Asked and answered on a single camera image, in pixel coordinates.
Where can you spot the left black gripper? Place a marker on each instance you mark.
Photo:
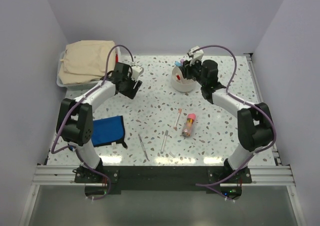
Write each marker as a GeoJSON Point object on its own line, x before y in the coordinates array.
{"type": "Point", "coordinates": [132, 92]}

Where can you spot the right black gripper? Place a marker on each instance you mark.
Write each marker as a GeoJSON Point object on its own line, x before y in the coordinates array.
{"type": "Point", "coordinates": [186, 68]}

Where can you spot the blue cap highlighter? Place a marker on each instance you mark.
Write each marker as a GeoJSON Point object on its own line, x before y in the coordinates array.
{"type": "Point", "coordinates": [178, 64]}

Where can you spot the pink cap clear tube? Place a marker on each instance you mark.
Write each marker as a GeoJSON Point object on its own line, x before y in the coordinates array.
{"type": "Point", "coordinates": [188, 126]}

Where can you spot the thin metal craft knife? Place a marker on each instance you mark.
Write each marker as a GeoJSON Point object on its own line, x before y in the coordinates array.
{"type": "Point", "coordinates": [143, 147]}

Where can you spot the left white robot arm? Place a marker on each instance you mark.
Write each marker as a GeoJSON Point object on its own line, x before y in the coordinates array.
{"type": "Point", "coordinates": [75, 119]}

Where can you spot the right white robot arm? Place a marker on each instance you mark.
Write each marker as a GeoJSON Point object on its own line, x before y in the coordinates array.
{"type": "Point", "coordinates": [255, 128]}

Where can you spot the round white divided organizer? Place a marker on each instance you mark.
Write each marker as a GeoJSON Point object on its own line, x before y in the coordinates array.
{"type": "Point", "coordinates": [187, 86]}

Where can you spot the white plastic basket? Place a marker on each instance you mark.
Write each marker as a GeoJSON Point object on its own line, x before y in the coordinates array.
{"type": "Point", "coordinates": [78, 86]}

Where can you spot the beige folded cloth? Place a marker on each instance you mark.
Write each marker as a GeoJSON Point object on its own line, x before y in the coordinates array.
{"type": "Point", "coordinates": [86, 60]}

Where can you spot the blue fabric pouch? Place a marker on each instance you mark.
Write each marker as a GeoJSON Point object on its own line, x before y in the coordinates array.
{"type": "Point", "coordinates": [109, 130]}

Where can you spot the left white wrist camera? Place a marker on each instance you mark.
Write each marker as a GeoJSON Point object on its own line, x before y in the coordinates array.
{"type": "Point", "coordinates": [137, 71]}

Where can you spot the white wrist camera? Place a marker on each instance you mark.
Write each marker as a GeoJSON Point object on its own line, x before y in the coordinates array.
{"type": "Point", "coordinates": [195, 54]}
{"type": "Point", "coordinates": [137, 71]}

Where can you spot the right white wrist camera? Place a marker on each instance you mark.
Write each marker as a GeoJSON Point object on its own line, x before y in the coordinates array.
{"type": "Point", "coordinates": [195, 54]}

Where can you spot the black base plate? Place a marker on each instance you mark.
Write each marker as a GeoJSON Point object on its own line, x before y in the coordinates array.
{"type": "Point", "coordinates": [147, 178]}

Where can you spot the aluminium frame rail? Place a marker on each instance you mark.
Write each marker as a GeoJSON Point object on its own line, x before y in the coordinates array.
{"type": "Point", "coordinates": [253, 176]}

